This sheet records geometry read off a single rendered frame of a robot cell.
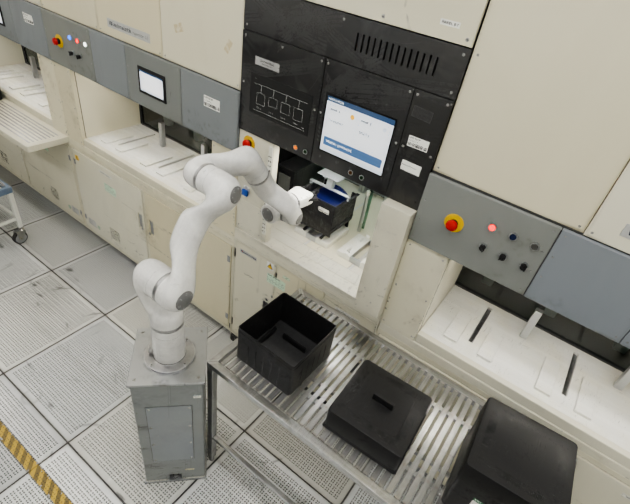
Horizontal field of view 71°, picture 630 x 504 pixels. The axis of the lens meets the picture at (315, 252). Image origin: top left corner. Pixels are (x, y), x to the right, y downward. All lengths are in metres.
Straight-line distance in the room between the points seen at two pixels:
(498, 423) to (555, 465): 0.18
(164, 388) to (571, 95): 1.62
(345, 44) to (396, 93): 0.24
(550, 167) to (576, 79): 0.24
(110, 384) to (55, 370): 0.32
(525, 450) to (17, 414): 2.32
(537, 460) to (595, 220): 0.73
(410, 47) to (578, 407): 1.43
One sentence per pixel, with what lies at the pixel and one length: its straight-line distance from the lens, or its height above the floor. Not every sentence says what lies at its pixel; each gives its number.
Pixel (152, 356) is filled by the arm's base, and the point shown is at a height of 0.77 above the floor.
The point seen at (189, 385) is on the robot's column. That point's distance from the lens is 1.79.
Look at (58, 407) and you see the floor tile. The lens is 2.75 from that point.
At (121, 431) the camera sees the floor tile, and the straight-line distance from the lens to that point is 2.59.
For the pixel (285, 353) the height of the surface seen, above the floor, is 0.77.
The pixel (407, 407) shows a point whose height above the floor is 0.86.
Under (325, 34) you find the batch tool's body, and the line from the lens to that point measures 1.68.
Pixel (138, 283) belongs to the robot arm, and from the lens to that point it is 1.60.
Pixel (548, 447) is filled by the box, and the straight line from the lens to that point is 1.64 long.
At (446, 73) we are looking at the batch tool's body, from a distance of 1.49.
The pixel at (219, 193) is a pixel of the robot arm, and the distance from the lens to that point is 1.42.
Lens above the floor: 2.20
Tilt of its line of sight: 37 degrees down
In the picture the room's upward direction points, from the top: 10 degrees clockwise
